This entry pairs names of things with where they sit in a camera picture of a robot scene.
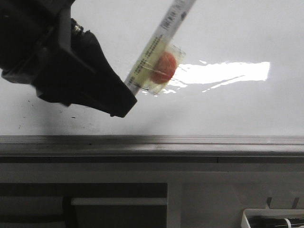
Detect white bin with black contents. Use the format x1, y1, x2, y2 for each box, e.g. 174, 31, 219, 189
241, 209, 304, 228

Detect dark cabinet with white shelf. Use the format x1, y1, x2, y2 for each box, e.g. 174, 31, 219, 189
0, 183, 168, 228

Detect white whiteboard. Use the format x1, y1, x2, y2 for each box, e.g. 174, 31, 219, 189
0, 0, 304, 136

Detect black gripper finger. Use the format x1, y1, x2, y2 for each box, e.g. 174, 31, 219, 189
38, 31, 137, 118

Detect white whiteboard marker with tape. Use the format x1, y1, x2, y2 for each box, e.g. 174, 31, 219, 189
124, 0, 195, 95

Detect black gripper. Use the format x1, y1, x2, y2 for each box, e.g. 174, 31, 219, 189
0, 0, 95, 100

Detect aluminium whiteboard tray rail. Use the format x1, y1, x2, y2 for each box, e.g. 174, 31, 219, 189
0, 135, 304, 163

